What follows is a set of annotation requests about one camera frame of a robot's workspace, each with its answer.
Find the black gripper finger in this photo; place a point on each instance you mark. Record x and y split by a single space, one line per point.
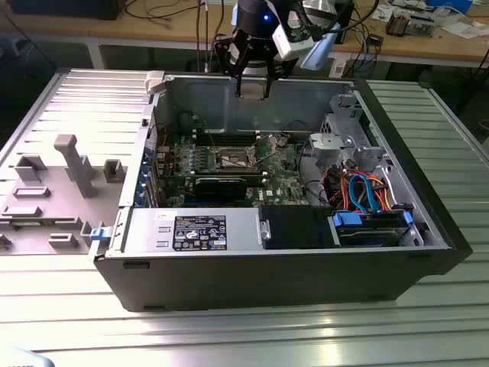
240 57
267 69

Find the silver CPU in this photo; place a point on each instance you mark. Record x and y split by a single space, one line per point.
253 93

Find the metal locking lever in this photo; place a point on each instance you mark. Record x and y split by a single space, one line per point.
211 137

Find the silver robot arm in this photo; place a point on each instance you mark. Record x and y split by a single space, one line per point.
319 7

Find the RAM slot white clips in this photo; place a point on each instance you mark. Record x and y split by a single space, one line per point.
229 132
229 140
258 180
229 174

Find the CPU socket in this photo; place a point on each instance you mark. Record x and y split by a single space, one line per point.
231 160

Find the white socket strip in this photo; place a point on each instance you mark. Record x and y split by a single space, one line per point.
337 69

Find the coin battery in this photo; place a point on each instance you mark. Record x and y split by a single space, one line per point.
282 142

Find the wooden desk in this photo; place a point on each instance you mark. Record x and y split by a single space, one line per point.
153 32

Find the black upright box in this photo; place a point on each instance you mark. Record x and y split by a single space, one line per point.
347 19

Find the metal drive cage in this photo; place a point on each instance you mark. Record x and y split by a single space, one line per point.
336 142

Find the green motherboard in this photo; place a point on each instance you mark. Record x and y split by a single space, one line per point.
282 172

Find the small black box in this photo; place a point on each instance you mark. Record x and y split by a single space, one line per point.
376 40

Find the black graphics card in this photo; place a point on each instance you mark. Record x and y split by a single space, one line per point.
219 188

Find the white printed card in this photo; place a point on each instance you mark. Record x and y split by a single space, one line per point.
384 11

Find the copper coil part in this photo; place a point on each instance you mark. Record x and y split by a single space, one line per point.
397 25

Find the grey electronic module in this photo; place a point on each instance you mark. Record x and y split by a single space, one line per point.
420 26

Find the black plastic shroud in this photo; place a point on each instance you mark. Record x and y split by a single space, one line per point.
294 229

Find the large black box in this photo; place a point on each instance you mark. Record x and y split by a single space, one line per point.
61 9

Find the blue box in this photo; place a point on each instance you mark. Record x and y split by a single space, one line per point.
447 4

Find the silver power supply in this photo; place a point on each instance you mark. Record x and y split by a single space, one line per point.
153 229

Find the white papers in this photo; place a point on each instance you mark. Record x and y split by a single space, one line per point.
458 30

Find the hard disk in blue carrier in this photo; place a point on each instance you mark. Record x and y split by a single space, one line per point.
366 237

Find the black PC case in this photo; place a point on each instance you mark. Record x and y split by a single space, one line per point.
267 283

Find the blue case latch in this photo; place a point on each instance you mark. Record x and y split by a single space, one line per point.
99 234

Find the grey parts rack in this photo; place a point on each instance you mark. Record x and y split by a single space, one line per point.
57 229

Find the pale rounded device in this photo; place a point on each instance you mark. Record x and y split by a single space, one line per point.
19 359

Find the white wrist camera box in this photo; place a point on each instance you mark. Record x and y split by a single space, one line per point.
294 42

